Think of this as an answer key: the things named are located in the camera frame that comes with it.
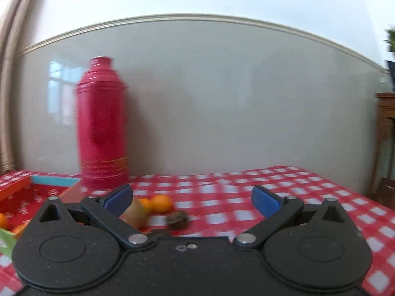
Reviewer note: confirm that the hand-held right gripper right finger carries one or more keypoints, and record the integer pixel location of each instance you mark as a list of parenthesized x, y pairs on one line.
[(264, 202)]

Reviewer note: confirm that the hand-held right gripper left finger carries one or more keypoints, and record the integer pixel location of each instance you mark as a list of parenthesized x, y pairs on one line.
[(119, 198)]

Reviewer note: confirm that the dark brown fruit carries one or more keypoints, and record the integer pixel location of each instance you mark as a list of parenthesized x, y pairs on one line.
[(177, 219)]

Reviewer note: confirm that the colourful cardboard box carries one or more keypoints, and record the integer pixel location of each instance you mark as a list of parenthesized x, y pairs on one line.
[(40, 192)]

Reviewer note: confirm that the brown kiwi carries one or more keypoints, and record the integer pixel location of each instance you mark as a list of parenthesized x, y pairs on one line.
[(135, 214)]

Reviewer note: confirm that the small smooth orange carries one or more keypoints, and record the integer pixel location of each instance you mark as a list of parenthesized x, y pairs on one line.
[(145, 205)]

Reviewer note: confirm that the large bumpy orange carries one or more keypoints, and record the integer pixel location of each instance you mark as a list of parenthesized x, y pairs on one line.
[(162, 203)]

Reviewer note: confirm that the red white checkered tablecloth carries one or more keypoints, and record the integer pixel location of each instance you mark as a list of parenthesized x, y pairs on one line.
[(308, 197)]

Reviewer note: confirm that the red thermos flask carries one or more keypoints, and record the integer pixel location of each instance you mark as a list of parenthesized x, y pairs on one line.
[(103, 123)]

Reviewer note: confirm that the wooden cabinet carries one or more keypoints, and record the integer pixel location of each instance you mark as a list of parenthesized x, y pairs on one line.
[(385, 129)]

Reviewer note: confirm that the dark blue plant pot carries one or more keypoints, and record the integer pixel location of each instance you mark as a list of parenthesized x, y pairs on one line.
[(392, 75)]

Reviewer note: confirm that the green plant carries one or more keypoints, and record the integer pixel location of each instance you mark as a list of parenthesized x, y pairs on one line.
[(391, 40)]

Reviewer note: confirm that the beige door frame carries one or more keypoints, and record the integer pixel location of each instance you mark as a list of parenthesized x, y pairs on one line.
[(9, 67)]

